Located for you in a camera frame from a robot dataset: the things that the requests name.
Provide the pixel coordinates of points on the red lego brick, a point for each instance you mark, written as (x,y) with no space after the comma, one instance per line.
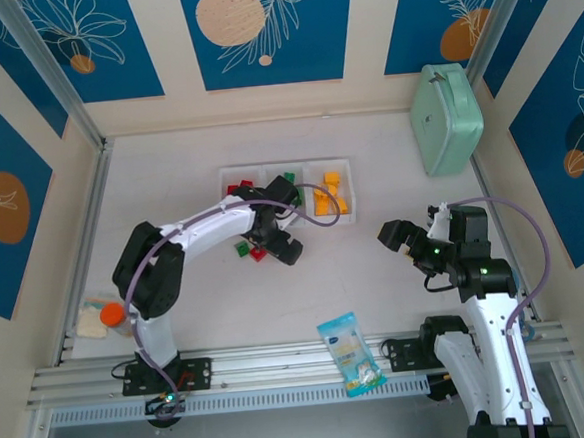
(245,185)
(259,255)
(233,189)

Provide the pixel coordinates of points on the round yellow lego piece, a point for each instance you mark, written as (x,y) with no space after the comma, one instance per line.
(321,204)

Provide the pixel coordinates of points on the yellow lego brick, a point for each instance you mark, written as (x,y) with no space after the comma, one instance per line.
(332,178)
(343,205)
(331,191)

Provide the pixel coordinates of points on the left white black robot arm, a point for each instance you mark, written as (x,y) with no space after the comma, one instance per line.
(207,230)

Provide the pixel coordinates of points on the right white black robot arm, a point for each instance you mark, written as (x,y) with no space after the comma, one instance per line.
(491,345)

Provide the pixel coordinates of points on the small green lego brick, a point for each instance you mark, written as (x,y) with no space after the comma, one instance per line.
(242,249)

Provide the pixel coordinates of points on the white three-compartment tray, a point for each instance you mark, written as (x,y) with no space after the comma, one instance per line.
(346,175)

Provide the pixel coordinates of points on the light blue stethoscope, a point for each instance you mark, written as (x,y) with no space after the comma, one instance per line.
(529,330)

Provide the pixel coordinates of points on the blue white snack packet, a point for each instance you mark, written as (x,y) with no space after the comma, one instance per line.
(351,355)

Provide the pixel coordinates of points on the mint green carry case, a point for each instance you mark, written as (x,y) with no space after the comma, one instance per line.
(446,123)

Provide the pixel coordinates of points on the orange-lid clear bottle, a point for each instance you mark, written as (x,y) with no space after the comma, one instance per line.
(112,314)

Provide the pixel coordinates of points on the clear bag of white snacks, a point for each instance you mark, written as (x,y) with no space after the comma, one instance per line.
(91,323)

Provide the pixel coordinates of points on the aluminium side frame rail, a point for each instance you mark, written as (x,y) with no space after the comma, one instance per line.
(482,178)
(95,202)

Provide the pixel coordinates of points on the aluminium front frame rail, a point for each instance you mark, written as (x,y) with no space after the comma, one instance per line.
(282,360)

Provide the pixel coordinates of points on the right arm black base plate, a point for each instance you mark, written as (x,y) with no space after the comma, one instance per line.
(404,355)

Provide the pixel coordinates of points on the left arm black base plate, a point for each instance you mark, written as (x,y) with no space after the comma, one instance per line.
(192,373)

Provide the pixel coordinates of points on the aluminium corner post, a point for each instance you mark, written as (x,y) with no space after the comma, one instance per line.
(64,89)
(497,19)

